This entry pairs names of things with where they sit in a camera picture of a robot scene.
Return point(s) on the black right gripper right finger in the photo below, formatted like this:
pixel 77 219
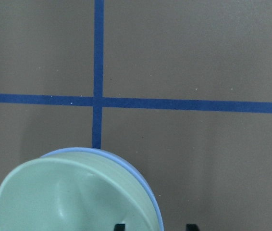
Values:
pixel 192 227

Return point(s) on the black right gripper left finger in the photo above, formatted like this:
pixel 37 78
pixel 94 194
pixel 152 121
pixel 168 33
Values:
pixel 119 227

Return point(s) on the blue bowl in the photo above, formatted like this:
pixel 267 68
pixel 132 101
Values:
pixel 125 164

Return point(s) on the green bowl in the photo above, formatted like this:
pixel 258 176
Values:
pixel 74 191

